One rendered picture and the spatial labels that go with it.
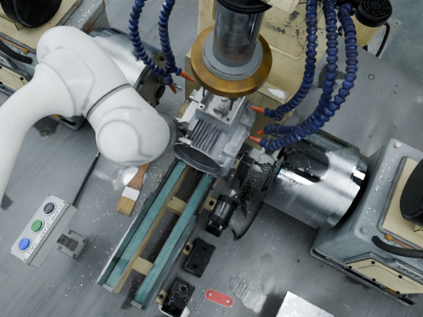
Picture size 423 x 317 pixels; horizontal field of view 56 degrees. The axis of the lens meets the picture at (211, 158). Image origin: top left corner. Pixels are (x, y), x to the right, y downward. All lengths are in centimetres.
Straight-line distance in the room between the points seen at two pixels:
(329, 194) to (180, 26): 91
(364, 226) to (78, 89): 70
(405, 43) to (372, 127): 145
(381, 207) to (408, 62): 191
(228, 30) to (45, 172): 86
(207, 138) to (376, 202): 45
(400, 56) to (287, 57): 180
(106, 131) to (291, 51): 62
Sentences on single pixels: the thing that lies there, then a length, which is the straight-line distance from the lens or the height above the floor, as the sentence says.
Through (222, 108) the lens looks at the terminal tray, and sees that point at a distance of 106.
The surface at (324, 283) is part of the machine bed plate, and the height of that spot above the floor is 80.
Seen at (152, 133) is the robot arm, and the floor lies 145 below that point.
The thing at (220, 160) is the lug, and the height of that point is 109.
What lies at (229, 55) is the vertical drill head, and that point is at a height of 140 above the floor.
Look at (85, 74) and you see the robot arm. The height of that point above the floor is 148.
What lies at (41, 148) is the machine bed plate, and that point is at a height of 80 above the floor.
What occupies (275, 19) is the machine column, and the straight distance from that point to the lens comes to 106.
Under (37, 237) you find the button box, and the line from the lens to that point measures 107.
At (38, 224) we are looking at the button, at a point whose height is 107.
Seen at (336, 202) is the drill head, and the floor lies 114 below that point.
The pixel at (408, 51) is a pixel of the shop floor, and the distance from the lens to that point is 292.
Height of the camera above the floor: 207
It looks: 70 degrees down
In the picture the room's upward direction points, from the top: 11 degrees clockwise
